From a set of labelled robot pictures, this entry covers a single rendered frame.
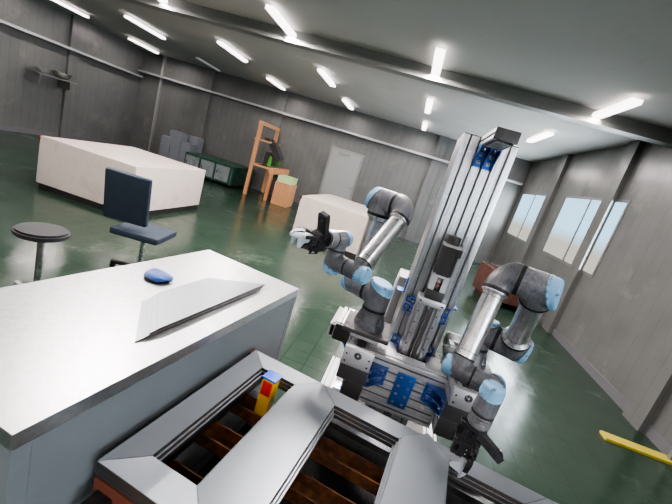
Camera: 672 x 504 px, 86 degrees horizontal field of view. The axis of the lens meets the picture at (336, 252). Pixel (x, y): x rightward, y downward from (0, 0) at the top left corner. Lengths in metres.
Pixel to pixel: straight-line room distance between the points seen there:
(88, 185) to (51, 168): 0.66
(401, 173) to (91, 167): 8.58
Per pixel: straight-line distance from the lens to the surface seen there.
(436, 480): 1.45
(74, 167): 6.89
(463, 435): 1.41
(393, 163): 12.14
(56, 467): 1.18
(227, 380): 1.50
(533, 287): 1.43
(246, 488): 1.18
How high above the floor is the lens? 1.74
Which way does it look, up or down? 13 degrees down
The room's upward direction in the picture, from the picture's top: 17 degrees clockwise
